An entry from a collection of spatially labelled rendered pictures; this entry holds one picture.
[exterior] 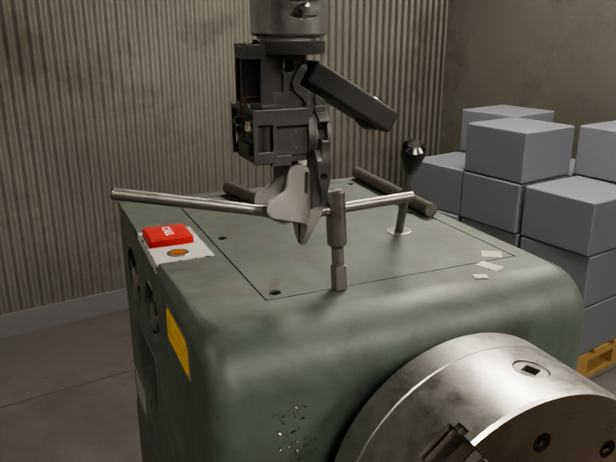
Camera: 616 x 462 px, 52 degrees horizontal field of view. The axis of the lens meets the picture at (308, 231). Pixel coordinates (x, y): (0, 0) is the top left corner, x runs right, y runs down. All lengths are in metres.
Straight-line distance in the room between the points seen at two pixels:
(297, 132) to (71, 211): 2.95
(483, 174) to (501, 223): 0.25
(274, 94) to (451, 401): 0.33
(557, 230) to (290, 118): 2.42
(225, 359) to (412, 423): 0.18
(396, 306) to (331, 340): 0.09
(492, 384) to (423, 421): 0.07
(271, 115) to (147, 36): 2.94
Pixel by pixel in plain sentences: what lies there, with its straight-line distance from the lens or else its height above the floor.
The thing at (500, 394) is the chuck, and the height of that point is 1.23.
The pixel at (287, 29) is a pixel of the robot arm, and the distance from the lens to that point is 0.62.
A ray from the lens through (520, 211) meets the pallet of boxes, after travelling 3.08.
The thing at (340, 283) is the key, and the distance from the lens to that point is 0.72.
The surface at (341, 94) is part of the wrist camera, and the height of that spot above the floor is 1.47.
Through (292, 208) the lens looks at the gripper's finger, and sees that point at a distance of 0.66.
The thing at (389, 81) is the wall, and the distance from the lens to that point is 4.35.
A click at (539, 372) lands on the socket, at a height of 1.23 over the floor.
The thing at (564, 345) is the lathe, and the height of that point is 1.17.
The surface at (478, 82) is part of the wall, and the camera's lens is 4.46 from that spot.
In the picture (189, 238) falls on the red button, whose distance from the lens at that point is 0.89.
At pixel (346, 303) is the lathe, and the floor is 1.25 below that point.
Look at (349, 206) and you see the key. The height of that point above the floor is 1.35.
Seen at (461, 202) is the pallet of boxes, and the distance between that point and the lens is 3.29.
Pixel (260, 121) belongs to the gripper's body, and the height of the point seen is 1.46.
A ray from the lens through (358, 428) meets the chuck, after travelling 0.65.
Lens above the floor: 1.55
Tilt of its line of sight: 18 degrees down
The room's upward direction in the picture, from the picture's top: straight up
